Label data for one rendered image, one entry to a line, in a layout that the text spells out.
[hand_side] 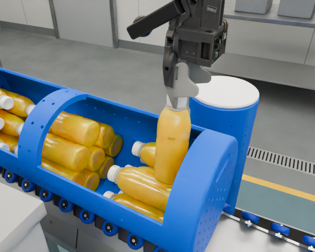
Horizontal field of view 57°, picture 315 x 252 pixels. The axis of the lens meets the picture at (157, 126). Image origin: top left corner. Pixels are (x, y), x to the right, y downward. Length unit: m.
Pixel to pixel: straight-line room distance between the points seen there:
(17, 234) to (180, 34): 0.45
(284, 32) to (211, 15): 3.53
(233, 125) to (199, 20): 0.74
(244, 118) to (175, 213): 0.69
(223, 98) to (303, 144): 1.80
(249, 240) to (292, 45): 3.37
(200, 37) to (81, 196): 0.43
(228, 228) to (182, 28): 0.55
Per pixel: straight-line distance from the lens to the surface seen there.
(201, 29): 0.47
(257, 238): 0.84
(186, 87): 0.51
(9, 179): 1.00
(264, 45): 4.05
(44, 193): 0.90
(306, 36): 3.99
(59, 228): 0.93
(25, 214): 0.61
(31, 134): 0.75
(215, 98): 1.16
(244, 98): 1.19
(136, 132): 0.87
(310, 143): 2.94
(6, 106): 0.99
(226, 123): 1.16
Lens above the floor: 1.59
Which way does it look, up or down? 34 degrees down
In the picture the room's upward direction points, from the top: straight up
